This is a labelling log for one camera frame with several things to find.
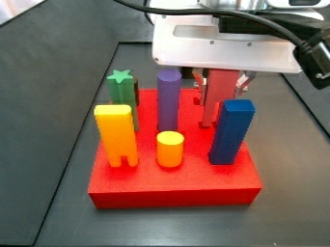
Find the green star peg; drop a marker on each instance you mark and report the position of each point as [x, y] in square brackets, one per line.
[120, 83]

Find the purple cylinder peg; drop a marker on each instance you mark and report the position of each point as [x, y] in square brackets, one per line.
[168, 92]

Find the red peg board base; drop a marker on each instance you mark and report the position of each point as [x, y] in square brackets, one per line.
[195, 183]

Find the yellow notched block peg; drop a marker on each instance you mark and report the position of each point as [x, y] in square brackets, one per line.
[115, 125]

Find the blue square block peg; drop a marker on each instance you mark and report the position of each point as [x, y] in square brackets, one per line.
[236, 114]

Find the short yellow cylinder peg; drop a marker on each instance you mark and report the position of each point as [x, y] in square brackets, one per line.
[169, 148]

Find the red double-square block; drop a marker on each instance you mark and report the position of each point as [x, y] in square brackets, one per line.
[219, 89]

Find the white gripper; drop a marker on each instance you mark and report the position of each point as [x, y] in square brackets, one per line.
[201, 41]

